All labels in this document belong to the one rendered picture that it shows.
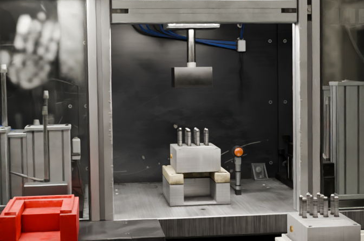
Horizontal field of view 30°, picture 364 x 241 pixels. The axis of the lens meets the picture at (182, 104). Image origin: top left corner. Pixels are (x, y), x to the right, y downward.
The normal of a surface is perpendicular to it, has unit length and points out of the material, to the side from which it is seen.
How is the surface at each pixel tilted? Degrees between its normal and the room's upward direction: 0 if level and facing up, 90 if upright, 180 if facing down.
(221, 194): 90
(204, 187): 90
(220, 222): 90
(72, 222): 90
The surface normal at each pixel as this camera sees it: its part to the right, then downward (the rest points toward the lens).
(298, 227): -0.99, 0.02
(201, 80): 0.13, 0.05
